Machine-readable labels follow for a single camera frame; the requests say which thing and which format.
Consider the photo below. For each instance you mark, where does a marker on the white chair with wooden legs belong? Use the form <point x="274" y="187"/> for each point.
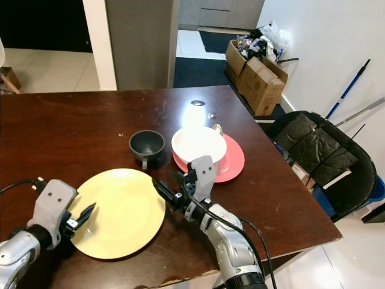
<point x="11" y="83"/>

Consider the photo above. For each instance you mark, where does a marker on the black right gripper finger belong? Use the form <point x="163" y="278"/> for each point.
<point x="179" y="179"/>
<point x="165" y="189"/>

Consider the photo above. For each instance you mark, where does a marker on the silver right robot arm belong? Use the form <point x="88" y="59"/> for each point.
<point x="231" y="250"/>

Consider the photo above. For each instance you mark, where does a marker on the blue bin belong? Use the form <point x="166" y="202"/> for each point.
<point x="376" y="188"/>

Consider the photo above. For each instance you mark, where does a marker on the red plate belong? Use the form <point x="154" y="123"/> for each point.
<point x="234" y="162"/>

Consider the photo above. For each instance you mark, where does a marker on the dark grey cup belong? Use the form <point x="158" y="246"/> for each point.
<point x="147" y="144"/>

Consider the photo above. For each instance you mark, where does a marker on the large dark rug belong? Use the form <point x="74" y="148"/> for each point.
<point x="201" y="72"/>

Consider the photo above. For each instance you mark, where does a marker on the grey door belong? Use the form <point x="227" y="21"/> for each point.
<point x="141" y="42"/>

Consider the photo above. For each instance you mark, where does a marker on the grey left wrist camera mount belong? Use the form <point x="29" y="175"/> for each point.
<point x="55" y="201"/>

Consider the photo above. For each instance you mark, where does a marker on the dark quilted seat cushion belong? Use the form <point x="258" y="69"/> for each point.
<point x="316" y="147"/>

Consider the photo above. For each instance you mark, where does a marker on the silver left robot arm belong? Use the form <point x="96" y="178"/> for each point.
<point x="19" y="250"/>

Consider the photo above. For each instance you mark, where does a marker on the white bowl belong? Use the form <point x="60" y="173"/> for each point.
<point x="197" y="143"/>

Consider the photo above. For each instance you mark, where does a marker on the open cardboard box with clutter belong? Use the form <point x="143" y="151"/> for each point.
<point x="234" y="57"/>

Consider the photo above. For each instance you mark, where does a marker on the black chair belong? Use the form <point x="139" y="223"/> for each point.
<point x="352" y="192"/>

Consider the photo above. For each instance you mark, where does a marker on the white plastic bag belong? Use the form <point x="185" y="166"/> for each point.
<point x="277" y="35"/>

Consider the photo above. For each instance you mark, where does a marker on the small dark rug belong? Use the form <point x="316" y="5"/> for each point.
<point x="216" y="42"/>

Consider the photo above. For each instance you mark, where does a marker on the closed brown cardboard box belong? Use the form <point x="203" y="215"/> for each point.
<point x="261" y="87"/>

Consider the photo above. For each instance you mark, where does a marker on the yellow plate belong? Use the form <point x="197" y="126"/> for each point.
<point x="126" y="217"/>

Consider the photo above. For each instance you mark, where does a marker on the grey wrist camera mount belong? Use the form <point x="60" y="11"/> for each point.
<point x="55" y="201"/>
<point x="201" y="174"/>

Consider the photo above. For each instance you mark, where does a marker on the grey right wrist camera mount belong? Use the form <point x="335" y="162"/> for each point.
<point x="201" y="174"/>

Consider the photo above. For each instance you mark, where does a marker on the small white spoon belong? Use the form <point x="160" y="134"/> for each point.
<point x="217" y="127"/>

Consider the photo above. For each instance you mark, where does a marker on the blue mop pole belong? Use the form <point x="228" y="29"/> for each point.
<point x="346" y="90"/>

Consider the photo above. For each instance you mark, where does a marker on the grey metal pole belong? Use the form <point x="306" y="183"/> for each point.
<point x="361" y="111"/>

